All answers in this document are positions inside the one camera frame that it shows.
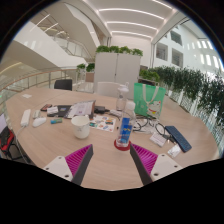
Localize black charger block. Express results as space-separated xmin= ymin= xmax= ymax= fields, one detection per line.
xmin=94 ymin=105 xmax=110 ymax=115

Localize white card packet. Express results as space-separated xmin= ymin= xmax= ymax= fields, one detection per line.
xmin=149 ymin=132 xmax=168 ymax=148

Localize small white box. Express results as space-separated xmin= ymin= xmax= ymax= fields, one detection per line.
xmin=46 ymin=106 xmax=59 ymax=116

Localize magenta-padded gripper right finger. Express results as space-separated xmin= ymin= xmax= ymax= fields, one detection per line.
xmin=129 ymin=143 xmax=184 ymax=186

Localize blue-labelled clear water bottle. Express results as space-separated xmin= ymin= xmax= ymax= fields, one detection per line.
xmin=115 ymin=100 xmax=137 ymax=148

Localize red and black phone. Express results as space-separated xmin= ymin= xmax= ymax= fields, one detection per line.
xmin=40 ymin=103 xmax=53 ymax=112

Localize colourful sticker sheet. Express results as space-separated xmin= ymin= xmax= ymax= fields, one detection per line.
xmin=89 ymin=114 xmax=117 ymax=133

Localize green cat-print tote bag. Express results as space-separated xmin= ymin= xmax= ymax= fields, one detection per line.
xmin=133 ymin=82 xmax=167 ymax=119

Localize open laptop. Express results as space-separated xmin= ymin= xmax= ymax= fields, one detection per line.
xmin=0 ymin=113 xmax=8 ymax=134

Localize black flat sleeve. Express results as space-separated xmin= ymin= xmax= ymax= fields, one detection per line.
xmin=46 ymin=104 xmax=73 ymax=118

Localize white chair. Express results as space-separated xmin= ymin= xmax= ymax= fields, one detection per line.
xmin=96 ymin=81 xmax=123 ymax=99

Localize white cabinet with plants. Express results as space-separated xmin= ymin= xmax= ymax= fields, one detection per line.
xmin=93 ymin=45 xmax=144 ymax=93

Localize white power strip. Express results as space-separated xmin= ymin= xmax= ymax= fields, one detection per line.
xmin=19 ymin=108 xmax=32 ymax=128

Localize black cable bundle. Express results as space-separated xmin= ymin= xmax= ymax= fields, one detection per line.
xmin=132 ymin=114 xmax=151 ymax=133

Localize clear white-lidded sports bottle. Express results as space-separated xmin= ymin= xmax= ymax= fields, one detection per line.
xmin=115 ymin=82 xmax=130 ymax=112

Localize red and black chair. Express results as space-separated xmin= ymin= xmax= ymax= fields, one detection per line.
xmin=0 ymin=125 xmax=16 ymax=161

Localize small potted plants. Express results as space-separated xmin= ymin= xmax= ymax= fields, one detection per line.
xmin=76 ymin=62 xmax=96 ymax=83

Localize planter box with greenery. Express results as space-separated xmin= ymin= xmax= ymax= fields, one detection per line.
xmin=138 ymin=68 xmax=160 ymax=84

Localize white printed booklet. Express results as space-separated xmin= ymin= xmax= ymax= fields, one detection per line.
xmin=64 ymin=99 xmax=97 ymax=120

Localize black-rimmed glasses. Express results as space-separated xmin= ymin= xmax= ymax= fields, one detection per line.
xmin=154 ymin=121 xmax=171 ymax=138

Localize clear plastic wrapper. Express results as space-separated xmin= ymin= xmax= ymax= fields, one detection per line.
xmin=167 ymin=143 xmax=183 ymax=159

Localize white computer mouse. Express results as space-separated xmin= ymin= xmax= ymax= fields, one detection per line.
xmin=32 ymin=116 xmax=48 ymax=128

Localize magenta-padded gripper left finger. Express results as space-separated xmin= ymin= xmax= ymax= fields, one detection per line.
xmin=43 ymin=143 xmax=94 ymax=186

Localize white cup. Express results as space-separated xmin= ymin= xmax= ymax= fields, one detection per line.
xmin=70 ymin=115 xmax=91 ymax=140

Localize small teal packet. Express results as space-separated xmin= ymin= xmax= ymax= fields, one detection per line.
xmin=50 ymin=117 xmax=63 ymax=125

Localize green hedge row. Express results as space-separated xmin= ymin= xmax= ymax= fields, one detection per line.
xmin=153 ymin=64 xmax=224 ymax=128

